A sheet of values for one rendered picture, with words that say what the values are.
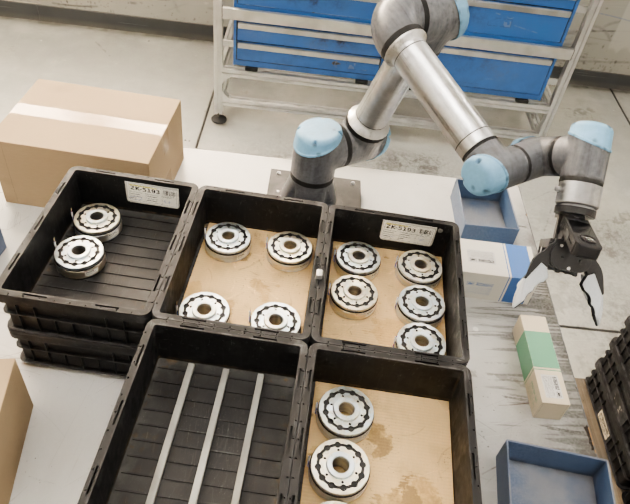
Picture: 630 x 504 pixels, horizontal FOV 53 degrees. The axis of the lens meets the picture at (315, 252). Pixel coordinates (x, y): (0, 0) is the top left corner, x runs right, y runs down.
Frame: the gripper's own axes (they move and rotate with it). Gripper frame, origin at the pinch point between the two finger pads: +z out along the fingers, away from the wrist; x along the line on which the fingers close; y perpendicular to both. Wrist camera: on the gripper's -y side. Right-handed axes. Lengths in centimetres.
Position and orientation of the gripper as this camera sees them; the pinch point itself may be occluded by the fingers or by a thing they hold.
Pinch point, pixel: (556, 318)
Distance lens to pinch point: 119.9
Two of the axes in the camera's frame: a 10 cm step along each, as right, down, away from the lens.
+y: 0.5, 0.1, 10.0
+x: -9.8, -2.1, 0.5
